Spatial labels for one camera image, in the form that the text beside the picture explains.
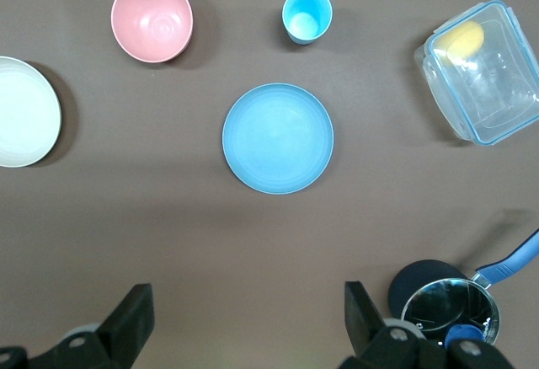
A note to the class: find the beige shallow plate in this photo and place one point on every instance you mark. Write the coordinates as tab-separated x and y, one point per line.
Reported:
25	112

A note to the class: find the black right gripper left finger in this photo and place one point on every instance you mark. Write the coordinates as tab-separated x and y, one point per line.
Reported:
126	327

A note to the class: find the blue shallow plate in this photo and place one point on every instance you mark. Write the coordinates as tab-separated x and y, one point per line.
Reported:
278	138

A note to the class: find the pink bowl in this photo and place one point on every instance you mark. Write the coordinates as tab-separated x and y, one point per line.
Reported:
151	19

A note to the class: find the yellow lemon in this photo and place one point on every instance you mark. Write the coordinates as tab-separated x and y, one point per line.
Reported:
463	40

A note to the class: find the black round object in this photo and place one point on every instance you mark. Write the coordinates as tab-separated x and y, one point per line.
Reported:
446	306

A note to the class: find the clear container blue rim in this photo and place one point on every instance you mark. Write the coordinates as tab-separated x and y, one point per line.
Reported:
497	103

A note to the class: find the blue cup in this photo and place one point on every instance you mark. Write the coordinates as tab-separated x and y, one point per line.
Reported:
306	15

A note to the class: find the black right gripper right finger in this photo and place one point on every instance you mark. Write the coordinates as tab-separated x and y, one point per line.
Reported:
366	335

